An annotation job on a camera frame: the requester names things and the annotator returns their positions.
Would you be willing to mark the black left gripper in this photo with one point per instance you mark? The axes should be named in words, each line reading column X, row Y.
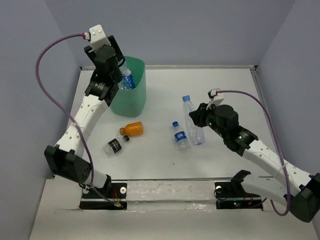
column 116, row 48

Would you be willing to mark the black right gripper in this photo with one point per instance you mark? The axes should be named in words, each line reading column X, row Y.
column 198, row 115

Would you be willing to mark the clear crushed white cap bottle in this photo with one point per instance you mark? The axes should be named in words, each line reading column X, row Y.
column 125, row 71

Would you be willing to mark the clear blue cap bottle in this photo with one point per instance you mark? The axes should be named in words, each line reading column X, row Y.
column 195, row 133

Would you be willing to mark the Pepsi label bottle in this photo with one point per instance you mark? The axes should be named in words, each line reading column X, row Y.
column 180, row 137

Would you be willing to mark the blue label white cap bottle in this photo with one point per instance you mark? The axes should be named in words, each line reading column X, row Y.
column 127, row 83

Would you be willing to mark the orange juice bottle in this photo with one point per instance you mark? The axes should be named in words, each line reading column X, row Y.
column 132, row 129

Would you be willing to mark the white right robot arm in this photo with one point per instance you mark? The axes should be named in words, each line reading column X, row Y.
column 288, row 185

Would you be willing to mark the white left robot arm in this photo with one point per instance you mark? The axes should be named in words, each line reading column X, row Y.
column 65, row 158

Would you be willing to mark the green plastic bin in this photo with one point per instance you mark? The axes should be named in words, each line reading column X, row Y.
column 130, row 102

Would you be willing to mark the small black label bottle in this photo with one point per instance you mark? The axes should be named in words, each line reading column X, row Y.
column 116, row 145

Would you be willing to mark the white foam strip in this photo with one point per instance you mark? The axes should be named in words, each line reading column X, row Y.
column 170, row 195

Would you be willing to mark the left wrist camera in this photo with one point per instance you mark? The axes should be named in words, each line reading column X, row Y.
column 98, row 38

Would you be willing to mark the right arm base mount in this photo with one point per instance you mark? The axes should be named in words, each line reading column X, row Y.
column 230, row 195

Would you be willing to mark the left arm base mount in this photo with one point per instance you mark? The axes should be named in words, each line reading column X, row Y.
column 113, row 200

